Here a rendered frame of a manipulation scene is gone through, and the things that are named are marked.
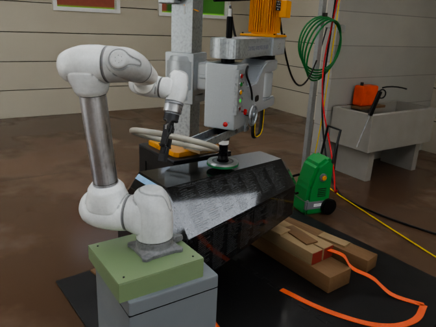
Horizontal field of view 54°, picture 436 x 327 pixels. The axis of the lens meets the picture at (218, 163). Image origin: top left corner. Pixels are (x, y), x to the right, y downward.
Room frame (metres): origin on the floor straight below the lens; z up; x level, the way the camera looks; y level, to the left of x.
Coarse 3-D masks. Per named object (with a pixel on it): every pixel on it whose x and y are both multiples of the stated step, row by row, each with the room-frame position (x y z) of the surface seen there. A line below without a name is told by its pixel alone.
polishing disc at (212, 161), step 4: (216, 156) 2.92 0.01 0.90; (208, 160) 2.82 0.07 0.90; (212, 160) 2.83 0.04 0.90; (216, 160) 2.83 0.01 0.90; (232, 160) 2.85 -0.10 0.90; (236, 160) 2.85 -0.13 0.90; (212, 164) 2.76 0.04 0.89; (216, 164) 2.74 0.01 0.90; (220, 164) 2.75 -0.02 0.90; (224, 164) 2.75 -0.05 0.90; (228, 164) 2.76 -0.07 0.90; (232, 164) 2.76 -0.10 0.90; (236, 164) 2.79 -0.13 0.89
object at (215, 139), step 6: (204, 132) 2.68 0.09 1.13; (210, 132) 2.75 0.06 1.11; (216, 132) 2.84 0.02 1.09; (228, 132) 2.75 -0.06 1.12; (234, 132) 2.84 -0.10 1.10; (198, 138) 2.59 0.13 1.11; (204, 138) 2.68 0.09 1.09; (210, 138) 2.52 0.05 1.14; (216, 138) 2.58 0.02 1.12; (222, 138) 2.66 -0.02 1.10; (198, 150) 2.40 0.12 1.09
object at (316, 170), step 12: (324, 144) 4.26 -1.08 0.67; (336, 144) 4.08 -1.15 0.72; (312, 156) 4.17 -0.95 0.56; (324, 156) 4.12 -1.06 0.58; (312, 168) 4.04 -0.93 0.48; (324, 168) 4.01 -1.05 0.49; (300, 180) 4.12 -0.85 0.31; (312, 180) 4.00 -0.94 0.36; (324, 180) 3.99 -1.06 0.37; (300, 192) 4.07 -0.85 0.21; (312, 192) 3.97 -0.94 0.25; (324, 192) 4.02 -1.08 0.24; (300, 204) 4.02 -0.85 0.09; (312, 204) 3.97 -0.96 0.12; (324, 204) 3.98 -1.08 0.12; (336, 204) 4.04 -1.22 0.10
